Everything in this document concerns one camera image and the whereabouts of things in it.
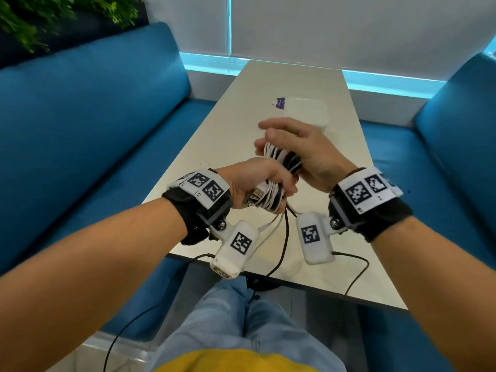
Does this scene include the person's left hand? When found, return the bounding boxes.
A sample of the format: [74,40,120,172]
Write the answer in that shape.
[215,157,299,210]

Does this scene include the person's right hand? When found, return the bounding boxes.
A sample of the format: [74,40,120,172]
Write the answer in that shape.
[254,117,359,194]

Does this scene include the black USB cable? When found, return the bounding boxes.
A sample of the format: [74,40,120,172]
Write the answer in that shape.
[281,150,303,179]
[265,209,290,277]

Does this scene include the tangle of white cables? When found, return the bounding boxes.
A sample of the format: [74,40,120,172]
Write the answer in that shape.
[244,142,303,260]

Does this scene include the white mini drawer box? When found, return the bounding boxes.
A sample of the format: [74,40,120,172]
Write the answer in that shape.
[283,97,330,132]

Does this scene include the person's left forearm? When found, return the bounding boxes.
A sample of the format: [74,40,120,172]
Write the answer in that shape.
[0,197,189,372]

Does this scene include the person's right forearm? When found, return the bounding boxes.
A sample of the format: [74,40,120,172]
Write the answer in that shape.
[370,215,496,372]

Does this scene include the dark planter box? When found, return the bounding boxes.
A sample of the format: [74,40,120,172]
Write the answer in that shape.
[0,3,150,70]

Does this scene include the black marker wristband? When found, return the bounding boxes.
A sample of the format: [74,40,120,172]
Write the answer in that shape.
[328,167,413,243]
[162,168,233,246]

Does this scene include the white charger on floor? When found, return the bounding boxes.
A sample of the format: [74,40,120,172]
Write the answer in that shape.
[332,251,371,297]

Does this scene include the blue sofa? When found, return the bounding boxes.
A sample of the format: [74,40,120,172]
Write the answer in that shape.
[0,22,218,342]
[358,52,496,372]

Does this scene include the white roller blind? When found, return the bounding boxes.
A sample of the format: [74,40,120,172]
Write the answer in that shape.
[231,0,496,81]
[145,0,232,57]

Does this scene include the blue jeans legs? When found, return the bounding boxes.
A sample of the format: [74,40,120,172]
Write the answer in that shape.
[145,274,348,372]

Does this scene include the yellow shirt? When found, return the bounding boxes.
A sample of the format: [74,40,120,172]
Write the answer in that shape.
[153,348,320,372]

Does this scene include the green plant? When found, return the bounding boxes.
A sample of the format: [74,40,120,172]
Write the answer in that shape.
[0,0,146,53]

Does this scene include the black camera cable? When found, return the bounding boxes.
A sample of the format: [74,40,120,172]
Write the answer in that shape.
[102,253,216,372]

